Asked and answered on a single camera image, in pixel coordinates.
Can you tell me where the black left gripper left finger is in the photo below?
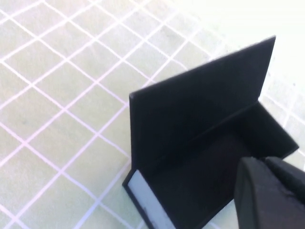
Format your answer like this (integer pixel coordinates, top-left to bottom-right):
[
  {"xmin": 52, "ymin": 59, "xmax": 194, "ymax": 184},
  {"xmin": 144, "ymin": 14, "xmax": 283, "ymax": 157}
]
[{"xmin": 233, "ymin": 156, "xmax": 305, "ymax": 229}]

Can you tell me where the green white-checked tablecloth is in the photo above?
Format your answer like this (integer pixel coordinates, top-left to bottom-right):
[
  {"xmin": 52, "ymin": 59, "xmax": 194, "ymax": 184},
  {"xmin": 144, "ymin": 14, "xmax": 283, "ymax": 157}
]
[{"xmin": 0, "ymin": 0, "xmax": 305, "ymax": 229}]

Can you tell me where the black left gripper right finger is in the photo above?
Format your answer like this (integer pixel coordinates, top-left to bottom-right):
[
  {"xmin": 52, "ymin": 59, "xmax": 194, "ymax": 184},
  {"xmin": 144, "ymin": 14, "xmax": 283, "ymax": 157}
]
[{"xmin": 264, "ymin": 156, "xmax": 305, "ymax": 207}]

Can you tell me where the black printed glasses case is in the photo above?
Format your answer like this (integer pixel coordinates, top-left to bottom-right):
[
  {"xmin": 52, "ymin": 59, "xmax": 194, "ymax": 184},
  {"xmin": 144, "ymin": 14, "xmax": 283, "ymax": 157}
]
[{"xmin": 122, "ymin": 35, "xmax": 300, "ymax": 229}]

